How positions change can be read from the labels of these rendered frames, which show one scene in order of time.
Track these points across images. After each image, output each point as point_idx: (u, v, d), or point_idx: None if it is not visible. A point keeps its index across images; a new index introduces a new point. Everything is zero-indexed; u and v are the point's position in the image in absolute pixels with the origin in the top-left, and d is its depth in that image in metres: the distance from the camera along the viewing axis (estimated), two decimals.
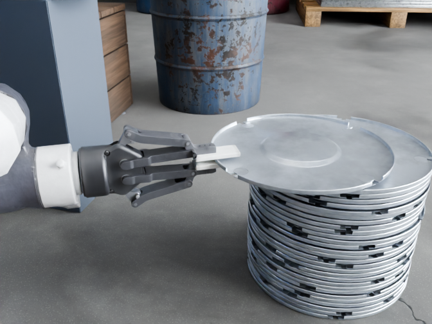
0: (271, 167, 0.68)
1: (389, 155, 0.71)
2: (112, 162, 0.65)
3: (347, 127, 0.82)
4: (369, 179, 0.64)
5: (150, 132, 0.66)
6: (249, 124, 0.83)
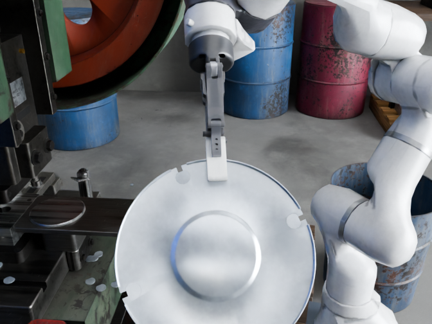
0: (182, 208, 0.68)
1: None
2: (205, 65, 0.73)
3: None
4: (130, 292, 0.64)
5: (217, 87, 0.68)
6: (296, 224, 0.68)
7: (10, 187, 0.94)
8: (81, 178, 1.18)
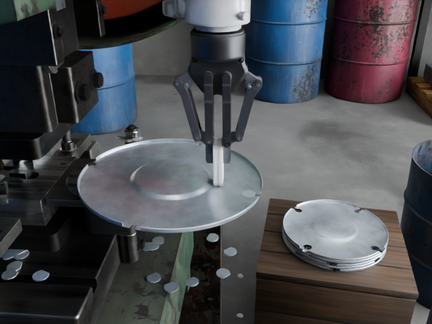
0: (179, 155, 0.80)
1: (82, 195, 0.67)
2: (228, 64, 0.62)
3: (139, 225, 0.61)
4: (98, 165, 0.76)
5: (252, 101, 0.66)
6: (249, 195, 0.69)
7: (43, 135, 0.62)
8: (131, 137, 0.86)
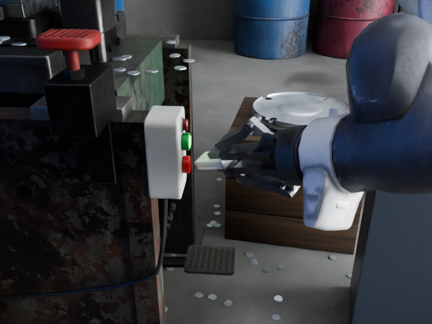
0: None
1: None
2: None
3: None
4: None
5: (238, 130, 0.61)
6: None
7: None
8: None
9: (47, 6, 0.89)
